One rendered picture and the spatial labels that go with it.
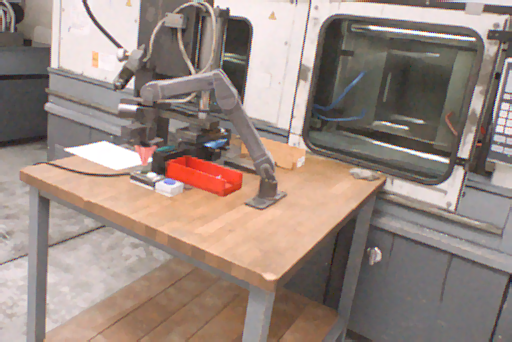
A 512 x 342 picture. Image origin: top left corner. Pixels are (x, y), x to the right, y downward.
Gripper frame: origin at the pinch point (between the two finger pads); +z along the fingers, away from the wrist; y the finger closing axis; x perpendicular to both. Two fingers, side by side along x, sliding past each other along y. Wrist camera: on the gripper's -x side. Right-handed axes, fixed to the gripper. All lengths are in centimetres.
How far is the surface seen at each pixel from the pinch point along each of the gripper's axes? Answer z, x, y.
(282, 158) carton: 3, 58, 26
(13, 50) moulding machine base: 9, 154, -295
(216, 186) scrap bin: 3.5, 9.9, 23.8
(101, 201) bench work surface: 6.7, -22.4, 3.3
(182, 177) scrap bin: 4.8, 9.9, 9.6
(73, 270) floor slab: 99, 46, -82
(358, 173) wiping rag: 5, 74, 54
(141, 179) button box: 4.5, -3.5, 2.3
